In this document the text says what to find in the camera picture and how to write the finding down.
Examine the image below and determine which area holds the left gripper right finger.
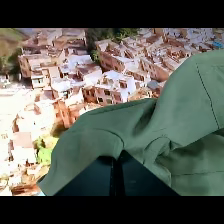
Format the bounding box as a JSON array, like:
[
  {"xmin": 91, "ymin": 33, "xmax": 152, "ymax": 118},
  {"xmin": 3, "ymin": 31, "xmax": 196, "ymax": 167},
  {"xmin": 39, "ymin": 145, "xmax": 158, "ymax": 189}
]
[{"xmin": 116, "ymin": 149, "xmax": 180, "ymax": 197}]

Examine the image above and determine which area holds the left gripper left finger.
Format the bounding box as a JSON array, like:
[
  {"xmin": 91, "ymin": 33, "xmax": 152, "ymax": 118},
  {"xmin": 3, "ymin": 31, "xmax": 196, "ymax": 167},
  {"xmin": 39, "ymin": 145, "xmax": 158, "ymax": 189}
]
[{"xmin": 54, "ymin": 155, "xmax": 115, "ymax": 197}]

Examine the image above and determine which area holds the olive green shirt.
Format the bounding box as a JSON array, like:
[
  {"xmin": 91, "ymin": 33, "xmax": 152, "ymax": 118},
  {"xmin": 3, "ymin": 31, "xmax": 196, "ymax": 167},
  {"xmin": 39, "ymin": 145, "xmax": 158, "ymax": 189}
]
[{"xmin": 37, "ymin": 49, "xmax": 224, "ymax": 197}]

